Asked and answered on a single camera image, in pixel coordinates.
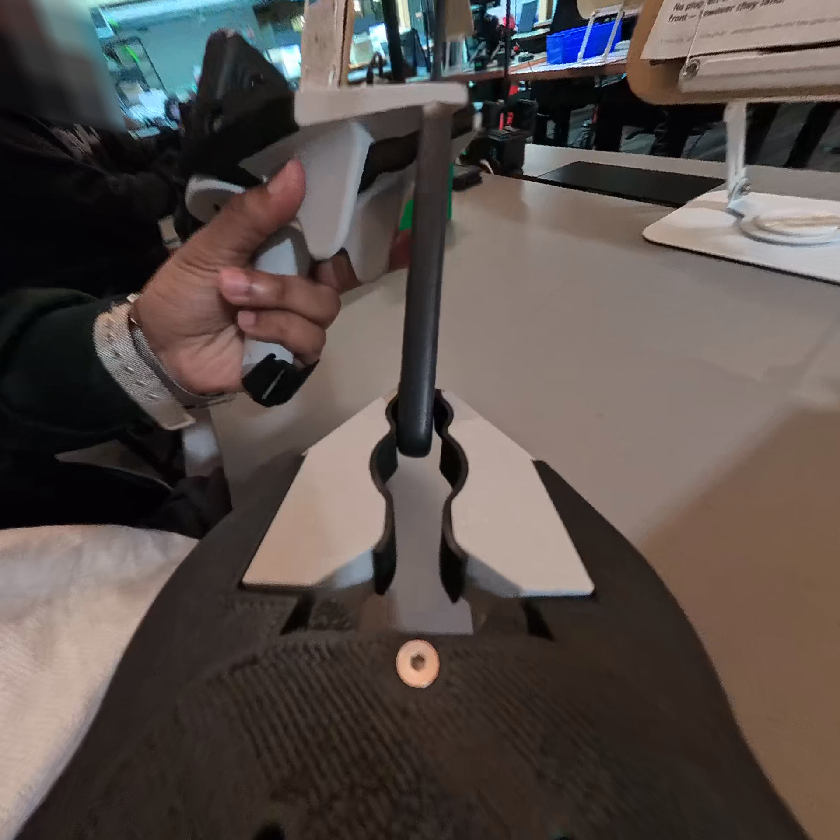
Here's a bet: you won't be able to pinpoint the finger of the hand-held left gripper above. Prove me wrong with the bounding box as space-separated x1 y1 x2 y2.
294 83 471 127
346 125 480 284

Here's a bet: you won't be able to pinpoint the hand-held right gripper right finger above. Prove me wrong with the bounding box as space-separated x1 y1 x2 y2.
436 390 597 602

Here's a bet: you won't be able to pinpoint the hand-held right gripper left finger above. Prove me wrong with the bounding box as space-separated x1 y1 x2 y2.
240 390 399 595

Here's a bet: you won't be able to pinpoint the slim dark grey USB hub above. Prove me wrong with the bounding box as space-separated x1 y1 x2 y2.
395 105 454 459

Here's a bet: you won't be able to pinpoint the person's left forearm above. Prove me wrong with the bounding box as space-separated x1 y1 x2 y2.
0 289 148 526

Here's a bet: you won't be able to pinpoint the black desk mat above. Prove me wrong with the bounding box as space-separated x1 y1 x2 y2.
538 161 723 207

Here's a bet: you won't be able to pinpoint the person's left hand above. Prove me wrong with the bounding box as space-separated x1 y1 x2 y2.
133 159 343 396

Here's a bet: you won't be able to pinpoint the brown cardboard board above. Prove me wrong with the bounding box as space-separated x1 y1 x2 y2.
302 0 355 89

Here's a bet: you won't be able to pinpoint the black pole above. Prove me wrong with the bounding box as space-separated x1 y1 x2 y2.
381 0 408 83

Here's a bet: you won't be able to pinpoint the black battery charger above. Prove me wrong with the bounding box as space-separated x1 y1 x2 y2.
482 128 531 175

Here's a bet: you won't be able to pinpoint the dark green jacket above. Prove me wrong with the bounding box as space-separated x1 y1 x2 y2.
0 453 231 539

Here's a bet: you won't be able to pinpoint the wooden background table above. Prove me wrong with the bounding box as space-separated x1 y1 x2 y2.
459 56 631 83

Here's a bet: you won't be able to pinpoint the blue bin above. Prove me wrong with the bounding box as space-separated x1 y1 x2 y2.
546 16 624 65

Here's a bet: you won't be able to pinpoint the grey mesh watch band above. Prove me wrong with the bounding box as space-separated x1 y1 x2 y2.
94 295 237 431

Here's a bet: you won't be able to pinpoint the person's light pants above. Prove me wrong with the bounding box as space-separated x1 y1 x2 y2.
0 525 198 834

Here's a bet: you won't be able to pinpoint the white board stand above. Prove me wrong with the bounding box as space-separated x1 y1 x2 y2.
643 101 840 284

